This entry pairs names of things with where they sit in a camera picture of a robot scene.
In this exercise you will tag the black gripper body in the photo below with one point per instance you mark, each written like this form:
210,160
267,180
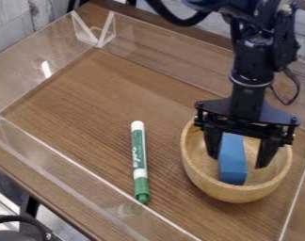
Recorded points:
245,114

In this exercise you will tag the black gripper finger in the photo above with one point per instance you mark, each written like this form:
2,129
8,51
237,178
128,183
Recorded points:
268,150
213,138

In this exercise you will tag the blue rectangular block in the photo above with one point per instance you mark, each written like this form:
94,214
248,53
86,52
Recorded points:
232,160

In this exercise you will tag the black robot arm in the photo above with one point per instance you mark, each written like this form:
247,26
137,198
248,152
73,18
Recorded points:
265,49

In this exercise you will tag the brown wooden bowl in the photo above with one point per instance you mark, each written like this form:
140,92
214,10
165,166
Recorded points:
202,169

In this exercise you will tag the green white marker pen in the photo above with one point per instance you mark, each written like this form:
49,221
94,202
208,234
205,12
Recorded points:
140,166

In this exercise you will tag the clear acrylic tray wall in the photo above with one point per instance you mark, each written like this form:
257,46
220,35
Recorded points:
70,98

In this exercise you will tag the black metal table frame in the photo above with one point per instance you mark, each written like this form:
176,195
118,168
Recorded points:
33,228

